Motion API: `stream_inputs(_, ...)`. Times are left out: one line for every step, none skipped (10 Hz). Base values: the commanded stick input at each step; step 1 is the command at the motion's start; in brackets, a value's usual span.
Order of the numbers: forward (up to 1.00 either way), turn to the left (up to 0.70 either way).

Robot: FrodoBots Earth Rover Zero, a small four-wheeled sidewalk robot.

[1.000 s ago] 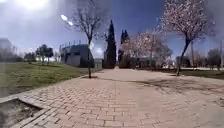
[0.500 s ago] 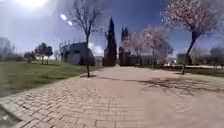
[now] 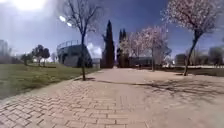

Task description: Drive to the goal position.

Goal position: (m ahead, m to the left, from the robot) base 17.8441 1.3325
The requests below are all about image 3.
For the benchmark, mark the grass strip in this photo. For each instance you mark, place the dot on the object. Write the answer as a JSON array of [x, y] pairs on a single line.
[[200, 71]]

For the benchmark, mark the grey building with roof railing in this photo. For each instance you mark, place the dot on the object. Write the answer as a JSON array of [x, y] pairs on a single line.
[[71, 55]]

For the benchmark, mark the pale tall building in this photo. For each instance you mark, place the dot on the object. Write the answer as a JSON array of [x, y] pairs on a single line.
[[3, 51]]

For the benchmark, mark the thin bare tree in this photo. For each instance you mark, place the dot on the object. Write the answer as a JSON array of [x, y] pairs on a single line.
[[83, 60]]

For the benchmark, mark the large pink blossoming tree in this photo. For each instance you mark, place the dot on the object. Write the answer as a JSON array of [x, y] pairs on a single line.
[[192, 51]]

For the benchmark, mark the grey brick path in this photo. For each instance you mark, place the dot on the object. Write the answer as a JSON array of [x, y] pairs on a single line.
[[110, 106]]

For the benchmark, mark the grass field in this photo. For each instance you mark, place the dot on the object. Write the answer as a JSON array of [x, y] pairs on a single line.
[[26, 78]]

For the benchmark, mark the low dark building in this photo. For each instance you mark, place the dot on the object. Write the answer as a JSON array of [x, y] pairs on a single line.
[[141, 61]]

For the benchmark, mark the small green tree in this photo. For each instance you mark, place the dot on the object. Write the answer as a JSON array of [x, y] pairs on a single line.
[[26, 58], [40, 51]]

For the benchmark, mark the tall dark cypress tree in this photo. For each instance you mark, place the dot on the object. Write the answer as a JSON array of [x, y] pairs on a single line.
[[125, 57], [108, 50], [119, 57]]

